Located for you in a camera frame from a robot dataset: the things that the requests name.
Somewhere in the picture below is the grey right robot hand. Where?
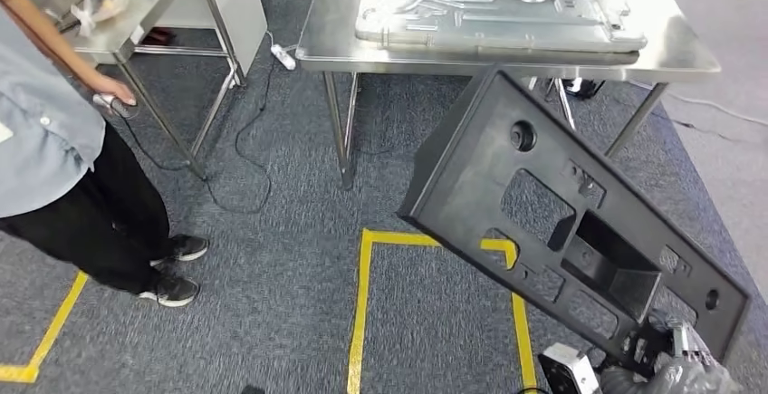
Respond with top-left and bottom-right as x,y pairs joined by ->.
600,312 -> 746,394

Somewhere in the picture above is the black floor cable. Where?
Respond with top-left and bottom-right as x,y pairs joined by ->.
113,49 -> 276,216

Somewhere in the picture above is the grey metal fixture plate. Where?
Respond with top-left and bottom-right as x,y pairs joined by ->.
353,0 -> 649,67

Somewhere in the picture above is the yellow floor tape square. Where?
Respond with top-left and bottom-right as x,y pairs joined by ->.
346,227 -> 540,394

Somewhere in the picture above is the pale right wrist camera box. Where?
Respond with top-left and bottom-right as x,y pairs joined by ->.
537,342 -> 602,394

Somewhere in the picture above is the person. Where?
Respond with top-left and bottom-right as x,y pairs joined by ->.
0,0 -> 211,310

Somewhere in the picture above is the grey handheld controller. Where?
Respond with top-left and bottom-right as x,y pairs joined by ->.
91,93 -> 140,121

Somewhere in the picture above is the white power strip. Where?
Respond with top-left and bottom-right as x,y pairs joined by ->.
269,42 -> 298,72

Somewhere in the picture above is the white side panel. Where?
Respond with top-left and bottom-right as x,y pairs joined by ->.
143,0 -> 269,79

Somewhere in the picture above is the person's hand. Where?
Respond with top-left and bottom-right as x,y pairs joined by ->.
88,72 -> 139,108

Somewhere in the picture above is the steel workbench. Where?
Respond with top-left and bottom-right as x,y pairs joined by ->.
294,0 -> 723,191

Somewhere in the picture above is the black plastic bracket part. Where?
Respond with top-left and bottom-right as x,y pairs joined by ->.
398,65 -> 753,376

